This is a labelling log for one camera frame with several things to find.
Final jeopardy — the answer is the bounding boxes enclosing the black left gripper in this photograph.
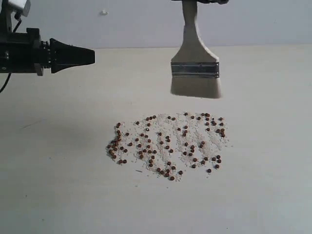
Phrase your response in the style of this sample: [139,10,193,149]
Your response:
[26,28,95,76]

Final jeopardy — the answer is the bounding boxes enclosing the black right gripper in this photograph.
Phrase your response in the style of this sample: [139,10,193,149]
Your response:
[171,0,229,3]

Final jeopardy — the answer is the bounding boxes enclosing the white paint brush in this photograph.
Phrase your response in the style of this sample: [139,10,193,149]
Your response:
[171,0,222,99]

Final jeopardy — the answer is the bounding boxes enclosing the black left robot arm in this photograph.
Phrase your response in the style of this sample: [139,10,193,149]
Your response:
[0,28,96,76]

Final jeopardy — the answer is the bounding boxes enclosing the pile of rice and beans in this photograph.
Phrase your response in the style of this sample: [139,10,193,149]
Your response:
[106,112,229,181]

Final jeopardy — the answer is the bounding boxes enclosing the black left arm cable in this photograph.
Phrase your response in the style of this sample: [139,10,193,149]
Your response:
[0,17,22,93]

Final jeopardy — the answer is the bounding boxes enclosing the small white wall plug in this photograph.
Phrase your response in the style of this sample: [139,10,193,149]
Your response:
[99,9,108,16]

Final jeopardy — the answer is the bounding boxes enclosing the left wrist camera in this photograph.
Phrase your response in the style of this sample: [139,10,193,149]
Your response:
[0,0,31,34]

